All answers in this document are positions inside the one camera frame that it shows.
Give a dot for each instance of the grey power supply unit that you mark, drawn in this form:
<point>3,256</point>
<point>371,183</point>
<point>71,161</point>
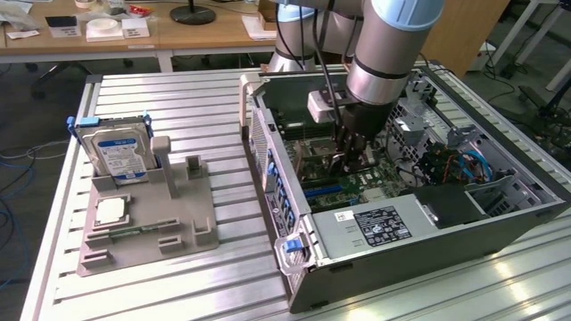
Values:
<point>388,227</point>

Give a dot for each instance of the black equipment on floor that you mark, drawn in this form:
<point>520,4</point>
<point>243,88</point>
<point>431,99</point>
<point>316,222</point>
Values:
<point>544,107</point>

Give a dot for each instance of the blue expansion slot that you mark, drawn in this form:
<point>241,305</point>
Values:
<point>323,191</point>

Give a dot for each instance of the open grey PC case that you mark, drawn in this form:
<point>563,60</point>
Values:
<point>401,267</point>

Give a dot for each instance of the black office chair base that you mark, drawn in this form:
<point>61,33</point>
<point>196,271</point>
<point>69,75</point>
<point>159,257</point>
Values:
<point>57,72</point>

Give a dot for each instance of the silver CPU chip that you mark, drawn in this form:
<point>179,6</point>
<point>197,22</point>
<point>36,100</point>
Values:
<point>111,211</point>

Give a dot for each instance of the wooden desk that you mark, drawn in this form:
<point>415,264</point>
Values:
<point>200,36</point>

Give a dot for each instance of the white desk frame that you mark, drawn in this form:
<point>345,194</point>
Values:
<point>519,30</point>

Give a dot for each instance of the blue case latch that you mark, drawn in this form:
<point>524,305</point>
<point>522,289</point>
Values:
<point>292,246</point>

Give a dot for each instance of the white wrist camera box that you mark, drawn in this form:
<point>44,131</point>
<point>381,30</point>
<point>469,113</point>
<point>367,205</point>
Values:
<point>320,108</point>

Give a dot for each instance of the black round lamp base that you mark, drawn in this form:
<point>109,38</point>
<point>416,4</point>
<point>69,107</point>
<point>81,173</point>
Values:
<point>192,14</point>

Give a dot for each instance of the white labelled box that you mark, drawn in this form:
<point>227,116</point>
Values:
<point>135,28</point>

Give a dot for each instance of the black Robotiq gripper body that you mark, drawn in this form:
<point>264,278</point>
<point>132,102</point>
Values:
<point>365,120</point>

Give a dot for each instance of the grey plastic parts rack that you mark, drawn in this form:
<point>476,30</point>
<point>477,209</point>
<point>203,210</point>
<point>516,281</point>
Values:
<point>147,207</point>

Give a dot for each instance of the wooden cabinet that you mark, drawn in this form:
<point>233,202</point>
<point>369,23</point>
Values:
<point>463,33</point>

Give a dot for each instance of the green motherboard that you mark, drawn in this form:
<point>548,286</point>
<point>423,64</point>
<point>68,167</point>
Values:
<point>369,182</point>

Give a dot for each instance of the white paper card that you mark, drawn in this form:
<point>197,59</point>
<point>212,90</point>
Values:
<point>21,34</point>

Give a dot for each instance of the CPU socket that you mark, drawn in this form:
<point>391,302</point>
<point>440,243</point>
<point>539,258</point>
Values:
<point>320,147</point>

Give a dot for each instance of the black and white box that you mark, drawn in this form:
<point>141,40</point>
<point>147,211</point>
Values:
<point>63,25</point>

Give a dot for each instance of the silver disk bay cage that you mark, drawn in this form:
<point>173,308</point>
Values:
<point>412,130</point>

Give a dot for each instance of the white paper stack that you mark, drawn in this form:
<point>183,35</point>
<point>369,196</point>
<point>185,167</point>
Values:
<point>256,28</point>

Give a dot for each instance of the green RAM stick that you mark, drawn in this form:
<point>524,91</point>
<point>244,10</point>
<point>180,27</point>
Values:
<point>133,230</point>

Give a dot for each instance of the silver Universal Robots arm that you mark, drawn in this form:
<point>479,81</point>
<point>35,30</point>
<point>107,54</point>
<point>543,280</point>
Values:
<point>388,50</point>

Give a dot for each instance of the red small item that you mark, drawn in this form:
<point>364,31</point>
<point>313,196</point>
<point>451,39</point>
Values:
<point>137,10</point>

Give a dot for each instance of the hard disk in blue caddy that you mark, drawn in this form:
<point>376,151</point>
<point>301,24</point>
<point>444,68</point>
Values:
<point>117,154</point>

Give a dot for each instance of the white tape roll on box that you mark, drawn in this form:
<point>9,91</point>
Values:
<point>103,28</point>

